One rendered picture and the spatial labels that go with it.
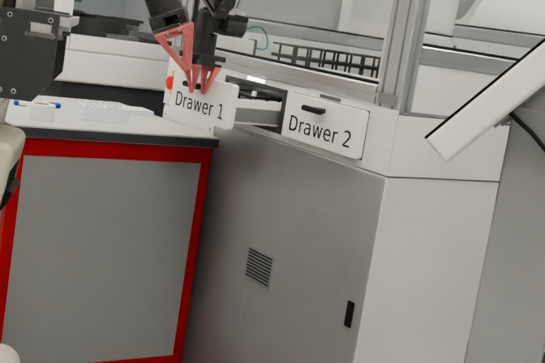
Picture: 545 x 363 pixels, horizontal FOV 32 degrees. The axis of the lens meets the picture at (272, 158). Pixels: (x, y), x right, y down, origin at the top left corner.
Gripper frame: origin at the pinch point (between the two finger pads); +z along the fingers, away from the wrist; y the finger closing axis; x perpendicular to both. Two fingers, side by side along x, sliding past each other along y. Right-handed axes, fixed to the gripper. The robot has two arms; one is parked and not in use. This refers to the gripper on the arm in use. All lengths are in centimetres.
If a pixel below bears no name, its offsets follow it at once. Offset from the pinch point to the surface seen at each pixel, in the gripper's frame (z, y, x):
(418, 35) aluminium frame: -22, 21, -52
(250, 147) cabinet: 13.6, 19.1, 0.7
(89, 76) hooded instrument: 8, 10, 83
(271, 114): 3.2, 16.4, -10.0
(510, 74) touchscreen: -19, -19, -112
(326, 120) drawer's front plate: 0.7, 17.2, -30.7
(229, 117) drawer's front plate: 4.7, 2.9, -11.5
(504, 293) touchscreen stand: 17, -2, -106
